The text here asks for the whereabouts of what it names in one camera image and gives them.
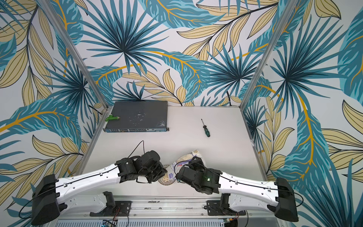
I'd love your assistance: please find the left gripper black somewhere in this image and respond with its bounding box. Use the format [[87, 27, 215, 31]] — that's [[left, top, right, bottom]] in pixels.
[[140, 160, 169, 183]]

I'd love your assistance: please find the oats bag white purple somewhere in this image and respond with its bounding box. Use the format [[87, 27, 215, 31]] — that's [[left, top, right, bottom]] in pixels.
[[166, 150, 206, 181]]

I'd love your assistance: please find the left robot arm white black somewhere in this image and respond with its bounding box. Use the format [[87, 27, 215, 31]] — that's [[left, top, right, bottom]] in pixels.
[[31, 150, 167, 226]]

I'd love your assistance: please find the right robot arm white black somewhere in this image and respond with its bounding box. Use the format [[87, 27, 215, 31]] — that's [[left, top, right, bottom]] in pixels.
[[176, 157, 299, 222]]

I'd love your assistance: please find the patterned breakfast bowl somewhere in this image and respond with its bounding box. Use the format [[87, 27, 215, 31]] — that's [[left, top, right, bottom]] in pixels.
[[158, 165, 176, 185]]

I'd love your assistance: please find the green plastic toy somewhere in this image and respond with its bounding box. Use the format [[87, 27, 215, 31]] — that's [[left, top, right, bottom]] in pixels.
[[105, 114, 120, 122]]

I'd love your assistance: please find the green handled screwdriver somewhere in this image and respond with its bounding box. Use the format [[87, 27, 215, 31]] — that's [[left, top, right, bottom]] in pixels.
[[201, 119, 210, 137]]

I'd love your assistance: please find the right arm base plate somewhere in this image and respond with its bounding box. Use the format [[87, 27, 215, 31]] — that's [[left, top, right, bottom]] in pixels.
[[203, 200, 246, 216]]

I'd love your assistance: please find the grey network switch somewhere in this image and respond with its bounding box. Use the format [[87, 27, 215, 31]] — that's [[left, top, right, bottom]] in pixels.
[[104, 100, 169, 133]]

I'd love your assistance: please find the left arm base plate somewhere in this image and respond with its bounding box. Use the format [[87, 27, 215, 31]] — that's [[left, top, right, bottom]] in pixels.
[[90, 201, 132, 217]]

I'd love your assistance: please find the aluminium front rail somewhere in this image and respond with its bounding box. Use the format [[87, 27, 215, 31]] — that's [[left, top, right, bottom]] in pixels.
[[45, 194, 288, 227]]

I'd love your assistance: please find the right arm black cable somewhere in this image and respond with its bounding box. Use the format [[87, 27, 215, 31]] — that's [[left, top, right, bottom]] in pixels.
[[173, 160, 304, 208]]

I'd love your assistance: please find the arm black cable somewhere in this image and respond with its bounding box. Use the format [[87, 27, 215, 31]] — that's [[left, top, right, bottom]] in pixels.
[[18, 140, 145, 219], [173, 160, 304, 208]]

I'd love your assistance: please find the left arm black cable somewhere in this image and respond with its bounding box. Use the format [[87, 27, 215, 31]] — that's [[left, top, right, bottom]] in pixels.
[[18, 140, 145, 219]]

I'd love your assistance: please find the right aluminium frame post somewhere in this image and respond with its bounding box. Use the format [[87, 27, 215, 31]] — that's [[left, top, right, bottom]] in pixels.
[[240, 1, 297, 113]]

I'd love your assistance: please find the aluminium frame post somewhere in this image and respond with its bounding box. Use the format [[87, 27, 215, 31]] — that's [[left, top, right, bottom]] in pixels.
[[37, 0, 108, 109], [240, 1, 297, 113]]

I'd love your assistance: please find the left aluminium frame post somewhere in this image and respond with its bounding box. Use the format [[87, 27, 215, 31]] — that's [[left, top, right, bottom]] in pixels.
[[37, 0, 108, 109]]

